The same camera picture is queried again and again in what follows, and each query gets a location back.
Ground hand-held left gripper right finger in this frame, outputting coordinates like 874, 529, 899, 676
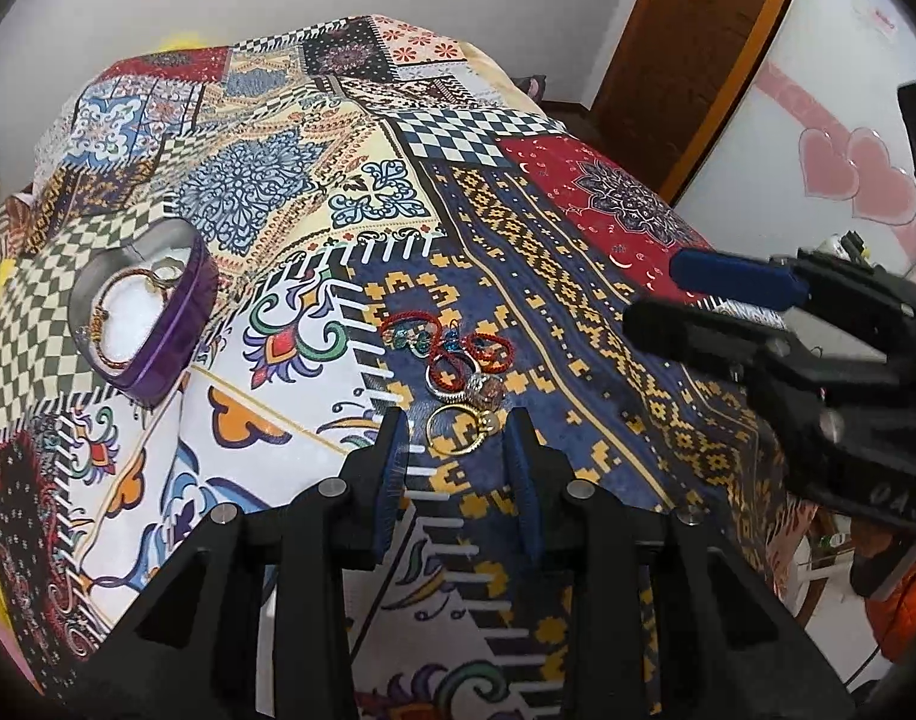
501, 407, 858, 720

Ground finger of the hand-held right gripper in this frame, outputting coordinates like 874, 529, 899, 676
668, 245, 916, 332
623, 298, 828, 422

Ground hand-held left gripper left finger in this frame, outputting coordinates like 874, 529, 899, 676
75, 409, 411, 720

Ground gold ring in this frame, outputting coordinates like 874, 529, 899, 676
425, 403, 501, 456

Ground purple heart-shaped box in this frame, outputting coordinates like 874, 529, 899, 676
71, 217, 221, 410

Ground red beaded bracelet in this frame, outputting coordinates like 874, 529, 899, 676
89, 262, 198, 371

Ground person's right forearm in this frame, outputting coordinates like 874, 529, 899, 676
849, 517, 916, 662

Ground patchwork printed blanket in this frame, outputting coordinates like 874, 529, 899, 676
0, 13, 807, 720

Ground brown wooden door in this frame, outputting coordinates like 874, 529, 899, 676
587, 0, 813, 205

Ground red white label sticker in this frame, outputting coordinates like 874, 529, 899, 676
854, 3, 900, 40

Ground orange striped blanket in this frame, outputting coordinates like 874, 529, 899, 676
0, 193, 40, 267

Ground silver ring with stone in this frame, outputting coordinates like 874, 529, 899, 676
464, 373, 505, 407

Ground red string ring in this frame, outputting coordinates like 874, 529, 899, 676
426, 351, 475, 400
464, 328, 520, 374

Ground red ring with blue heart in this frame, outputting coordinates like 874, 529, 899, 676
381, 310, 438, 355

